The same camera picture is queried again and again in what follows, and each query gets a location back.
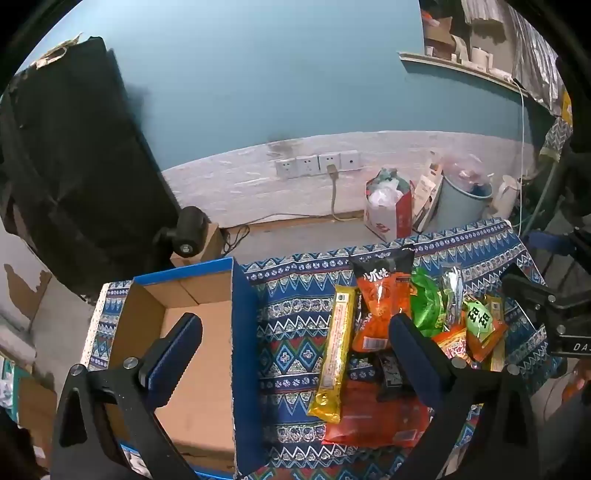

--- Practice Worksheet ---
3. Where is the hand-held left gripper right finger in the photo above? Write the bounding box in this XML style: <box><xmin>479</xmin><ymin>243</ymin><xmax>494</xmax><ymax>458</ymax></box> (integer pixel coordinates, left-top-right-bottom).
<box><xmin>389</xmin><ymin>314</ymin><xmax>539</xmax><ymax>480</ymax></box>

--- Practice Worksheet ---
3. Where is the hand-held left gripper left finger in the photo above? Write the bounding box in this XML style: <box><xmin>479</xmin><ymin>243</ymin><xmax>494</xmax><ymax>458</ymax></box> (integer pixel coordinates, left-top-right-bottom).
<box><xmin>52</xmin><ymin>312</ymin><xmax>204</xmax><ymax>480</ymax></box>

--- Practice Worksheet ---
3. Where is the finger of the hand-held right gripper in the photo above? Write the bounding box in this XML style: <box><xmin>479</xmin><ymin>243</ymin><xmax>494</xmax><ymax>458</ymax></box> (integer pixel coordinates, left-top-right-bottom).
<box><xmin>502</xmin><ymin>264</ymin><xmax>561</xmax><ymax>320</ymax></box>
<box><xmin>529</xmin><ymin>227</ymin><xmax>591</xmax><ymax>260</ymax></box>

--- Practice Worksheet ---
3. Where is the black snack packet white print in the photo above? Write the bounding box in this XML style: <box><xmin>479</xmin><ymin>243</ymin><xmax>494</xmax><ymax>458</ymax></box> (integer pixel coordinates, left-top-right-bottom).
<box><xmin>375</xmin><ymin>351</ymin><xmax>416</xmax><ymax>402</ymax></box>

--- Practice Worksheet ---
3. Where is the blue-edged cardboard box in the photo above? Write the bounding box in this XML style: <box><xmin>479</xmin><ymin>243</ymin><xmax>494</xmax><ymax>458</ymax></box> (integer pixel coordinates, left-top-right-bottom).
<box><xmin>108</xmin><ymin>257</ymin><xmax>266</xmax><ymax>478</ymax></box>

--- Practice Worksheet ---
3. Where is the orange and black snack packet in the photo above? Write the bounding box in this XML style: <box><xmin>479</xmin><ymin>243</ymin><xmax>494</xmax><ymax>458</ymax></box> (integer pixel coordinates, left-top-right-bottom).
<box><xmin>348</xmin><ymin>247</ymin><xmax>416</xmax><ymax>354</ymax></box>

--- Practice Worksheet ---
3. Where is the long yellow snack packet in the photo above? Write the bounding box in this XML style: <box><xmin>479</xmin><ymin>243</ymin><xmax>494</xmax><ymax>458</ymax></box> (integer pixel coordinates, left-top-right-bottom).
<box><xmin>307</xmin><ymin>285</ymin><xmax>361</xmax><ymax>424</ymax></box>

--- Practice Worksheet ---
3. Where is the person's right hand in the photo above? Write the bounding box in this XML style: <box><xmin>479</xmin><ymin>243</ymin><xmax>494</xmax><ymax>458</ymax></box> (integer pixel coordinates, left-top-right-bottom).
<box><xmin>561</xmin><ymin>364</ymin><xmax>591</xmax><ymax>407</ymax></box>

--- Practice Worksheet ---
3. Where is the orange snack packet green label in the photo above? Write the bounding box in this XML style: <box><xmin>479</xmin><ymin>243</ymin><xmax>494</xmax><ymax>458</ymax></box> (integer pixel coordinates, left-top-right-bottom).
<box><xmin>464</xmin><ymin>295</ymin><xmax>509</xmax><ymax>363</ymax></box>

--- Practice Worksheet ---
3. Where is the white kettle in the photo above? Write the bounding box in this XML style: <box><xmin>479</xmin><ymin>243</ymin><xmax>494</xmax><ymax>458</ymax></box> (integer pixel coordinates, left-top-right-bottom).
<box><xmin>490</xmin><ymin>174</ymin><xmax>520</xmax><ymax>220</ymax></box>

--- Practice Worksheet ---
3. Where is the silver snack packet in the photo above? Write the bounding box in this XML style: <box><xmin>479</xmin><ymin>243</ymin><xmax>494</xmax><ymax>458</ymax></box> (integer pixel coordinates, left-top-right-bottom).
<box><xmin>438</xmin><ymin>265</ymin><xmax>465</xmax><ymax>330</ymax></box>

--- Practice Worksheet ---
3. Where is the flat red snack packet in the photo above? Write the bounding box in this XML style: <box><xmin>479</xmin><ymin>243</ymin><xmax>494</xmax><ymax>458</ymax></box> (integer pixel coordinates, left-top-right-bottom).
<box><xmin>323</xmin><ymin>378</ymin><xmax>432</xmax><ymax>448</ymax></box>

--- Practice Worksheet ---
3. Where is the pale blue trash bin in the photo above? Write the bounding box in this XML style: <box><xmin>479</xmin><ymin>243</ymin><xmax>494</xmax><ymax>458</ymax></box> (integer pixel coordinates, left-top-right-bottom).
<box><xmin>434</xmin><ymin>159</ymin><xmax>495</xmax><ymax>232</ymax></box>

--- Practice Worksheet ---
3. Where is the small brown cardboard box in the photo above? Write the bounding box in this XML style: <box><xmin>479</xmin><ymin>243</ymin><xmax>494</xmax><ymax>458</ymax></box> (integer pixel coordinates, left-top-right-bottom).
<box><xmin>170</xmin><ymin>222</ymin><xmax>227</xmax><ymax>268</ymax></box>

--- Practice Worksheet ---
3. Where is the blue patterned tablecloth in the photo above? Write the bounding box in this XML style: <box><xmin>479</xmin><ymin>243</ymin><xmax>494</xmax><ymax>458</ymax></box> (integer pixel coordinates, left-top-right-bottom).
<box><xmin>81</xmin><ymin>217</ymin><xmax>568</xmax><ymax>480</ymax></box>

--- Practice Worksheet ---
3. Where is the black round device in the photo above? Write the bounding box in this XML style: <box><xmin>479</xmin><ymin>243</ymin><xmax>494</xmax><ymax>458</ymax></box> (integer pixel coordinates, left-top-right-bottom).
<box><xmin>154</xmin><ymin>206</ymin><xmax>209</xmax><ymax>259</ymax></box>

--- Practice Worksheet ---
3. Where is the white and brown paper bag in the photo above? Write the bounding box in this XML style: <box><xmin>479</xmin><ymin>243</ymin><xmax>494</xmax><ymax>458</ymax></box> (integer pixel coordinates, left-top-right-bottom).
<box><xmin>412</xmin><ymin>151</ymin><xmax>445</xmax><ymax>232</ymax></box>

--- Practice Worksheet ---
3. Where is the red and white bag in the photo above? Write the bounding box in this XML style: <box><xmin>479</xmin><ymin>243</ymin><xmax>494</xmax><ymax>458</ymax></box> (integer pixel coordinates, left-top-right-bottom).
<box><xmin>365</xmin><ymin>167</ymin><xmax>414</xmax><ymax>241</ymax></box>

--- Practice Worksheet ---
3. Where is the flat brown cardboard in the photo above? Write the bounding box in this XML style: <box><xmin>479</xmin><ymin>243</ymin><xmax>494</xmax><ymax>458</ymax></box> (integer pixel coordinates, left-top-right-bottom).
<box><xmin>17</xmin><ymin>376</ymin><xmax>57</xmax><ymax>446</ymax></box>

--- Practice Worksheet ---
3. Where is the silver foil sheet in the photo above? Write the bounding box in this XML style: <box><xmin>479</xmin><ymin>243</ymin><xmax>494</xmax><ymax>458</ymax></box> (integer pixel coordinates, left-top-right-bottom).
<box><xmin>462</xmin><ymin>0</ymin><xmax>561</xmax><ymax>112</ymax></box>

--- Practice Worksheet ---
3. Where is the large dark cloth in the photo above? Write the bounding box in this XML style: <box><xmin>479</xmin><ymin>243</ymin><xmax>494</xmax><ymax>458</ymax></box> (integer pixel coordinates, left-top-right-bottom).
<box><xmin>0</xmin><ymin>37</ymin><xmax>183</xmax><ymax>296</ymax></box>

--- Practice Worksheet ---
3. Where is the thin white cable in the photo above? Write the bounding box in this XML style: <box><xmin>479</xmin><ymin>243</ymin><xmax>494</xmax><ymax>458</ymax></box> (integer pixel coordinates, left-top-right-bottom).
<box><xmin>512</xmin><ymin>78</ymin><xmax>529</xmax><ymax>232</ymax></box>

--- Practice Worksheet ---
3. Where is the white wall shelf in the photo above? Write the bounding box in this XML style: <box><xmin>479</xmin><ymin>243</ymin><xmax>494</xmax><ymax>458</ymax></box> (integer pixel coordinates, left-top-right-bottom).
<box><xmin>399</xmin><ymin>51</ymin><xmax>527</xmax><ymax>90</ymax></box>

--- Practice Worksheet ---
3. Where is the grey plug with cable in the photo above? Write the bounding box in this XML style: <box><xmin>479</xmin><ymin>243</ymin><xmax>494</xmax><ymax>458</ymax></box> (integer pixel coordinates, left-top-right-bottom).
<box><xmin>327</xmin><ymin>164</ymin><xmax>345</xmax><ymax>221</ymax></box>

